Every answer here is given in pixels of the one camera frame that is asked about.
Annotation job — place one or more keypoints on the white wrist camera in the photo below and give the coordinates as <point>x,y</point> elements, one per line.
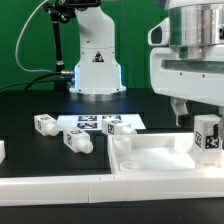
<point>160,34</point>

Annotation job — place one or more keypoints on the white sheet with tags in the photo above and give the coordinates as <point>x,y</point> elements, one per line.
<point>94,122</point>

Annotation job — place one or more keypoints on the black camera stand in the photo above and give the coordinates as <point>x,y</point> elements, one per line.
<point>56,43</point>

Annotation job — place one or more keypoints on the white part at left edge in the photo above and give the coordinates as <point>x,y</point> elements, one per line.
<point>2,151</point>

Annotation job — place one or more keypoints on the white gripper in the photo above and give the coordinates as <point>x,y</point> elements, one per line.
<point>196,80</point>

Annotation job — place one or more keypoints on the white L-shaped obstacle wall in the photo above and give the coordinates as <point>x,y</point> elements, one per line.
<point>120,187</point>

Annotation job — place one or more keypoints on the white square tabletop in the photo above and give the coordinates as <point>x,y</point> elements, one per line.
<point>158,152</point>

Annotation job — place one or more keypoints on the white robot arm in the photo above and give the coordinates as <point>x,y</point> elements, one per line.
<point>195,25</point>

